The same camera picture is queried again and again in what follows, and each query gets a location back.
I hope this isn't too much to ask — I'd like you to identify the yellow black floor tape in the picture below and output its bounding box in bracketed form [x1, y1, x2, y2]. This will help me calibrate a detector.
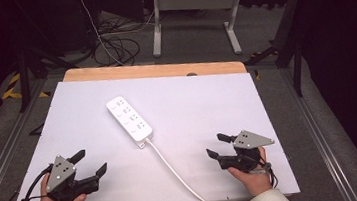
[0, 69, 50, 103]

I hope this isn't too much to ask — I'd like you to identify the white power strip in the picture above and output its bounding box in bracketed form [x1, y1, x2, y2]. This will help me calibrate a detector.
[105, 92, 156, 153]

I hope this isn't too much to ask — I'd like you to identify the black tripod stand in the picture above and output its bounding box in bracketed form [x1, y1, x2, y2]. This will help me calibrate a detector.
[237, 0, 313, 103]
[4, 0, 83, 114]

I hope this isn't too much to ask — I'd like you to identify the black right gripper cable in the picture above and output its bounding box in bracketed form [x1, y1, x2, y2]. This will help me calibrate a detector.
[257, 157, 280, 190]

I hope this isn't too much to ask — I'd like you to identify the aluminium floor rail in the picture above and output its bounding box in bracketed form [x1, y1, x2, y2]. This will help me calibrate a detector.
[278, 61, 357, 201]
[0, 78, 60, 201]

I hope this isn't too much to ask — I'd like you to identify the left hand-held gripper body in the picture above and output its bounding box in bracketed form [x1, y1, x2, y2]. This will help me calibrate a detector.
[42, 150, 104, 201]

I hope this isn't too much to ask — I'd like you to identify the white metal desk frame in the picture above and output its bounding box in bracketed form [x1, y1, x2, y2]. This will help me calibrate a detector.
[146, 0, 250, 64]

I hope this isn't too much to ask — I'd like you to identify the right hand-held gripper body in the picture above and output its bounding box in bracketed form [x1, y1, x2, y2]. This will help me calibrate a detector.
[214, 127, 278, 178]

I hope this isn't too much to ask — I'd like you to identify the thin white cable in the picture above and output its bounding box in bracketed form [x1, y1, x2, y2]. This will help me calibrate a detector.
[76, 0, 124, 70]

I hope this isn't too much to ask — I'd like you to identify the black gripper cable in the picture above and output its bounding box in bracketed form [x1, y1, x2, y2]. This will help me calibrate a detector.
[15, 163, 59, 201]
[257, 157, 280, 190]

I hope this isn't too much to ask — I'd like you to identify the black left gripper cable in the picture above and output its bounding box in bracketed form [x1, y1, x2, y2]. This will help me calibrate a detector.
[15, 163, 59, 201]

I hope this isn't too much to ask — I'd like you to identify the white power strip cable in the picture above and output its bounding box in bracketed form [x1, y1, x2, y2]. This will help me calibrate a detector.
[144, 130, 223, 201]

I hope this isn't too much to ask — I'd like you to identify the black cable bundle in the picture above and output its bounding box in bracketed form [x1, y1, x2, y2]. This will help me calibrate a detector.
[88, 7, 144, 70]

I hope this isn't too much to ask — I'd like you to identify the wooden table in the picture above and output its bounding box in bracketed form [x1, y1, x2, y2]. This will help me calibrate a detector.
[62, 50, 248, 92]

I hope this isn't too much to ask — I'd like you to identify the white board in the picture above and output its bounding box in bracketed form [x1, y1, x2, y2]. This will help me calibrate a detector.
[0, 57, 301, 201]

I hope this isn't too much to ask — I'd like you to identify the person's right hand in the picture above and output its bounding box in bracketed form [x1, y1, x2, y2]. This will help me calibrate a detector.
[225, 145, 275, 200]

